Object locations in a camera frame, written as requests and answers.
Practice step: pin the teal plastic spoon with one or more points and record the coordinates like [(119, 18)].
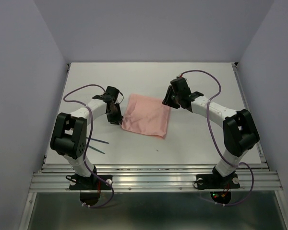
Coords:
[(97, 150)]

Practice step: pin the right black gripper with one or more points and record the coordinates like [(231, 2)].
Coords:
[(167, 100)]

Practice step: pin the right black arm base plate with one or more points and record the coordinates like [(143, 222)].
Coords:
[(213, 181)]

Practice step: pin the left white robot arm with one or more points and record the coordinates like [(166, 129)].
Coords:
[(72, 131)]

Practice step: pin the teal plastic utensil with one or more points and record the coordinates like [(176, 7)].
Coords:
[(97, 140)]

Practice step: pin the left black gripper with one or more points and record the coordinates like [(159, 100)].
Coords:
[(114, 120)]

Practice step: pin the pink satin napkin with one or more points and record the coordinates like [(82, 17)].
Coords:
[(147, 116)]

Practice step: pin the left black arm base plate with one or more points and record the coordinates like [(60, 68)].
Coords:
[(78, 183)]

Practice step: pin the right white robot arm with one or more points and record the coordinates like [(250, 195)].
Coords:
[(239, 131)]

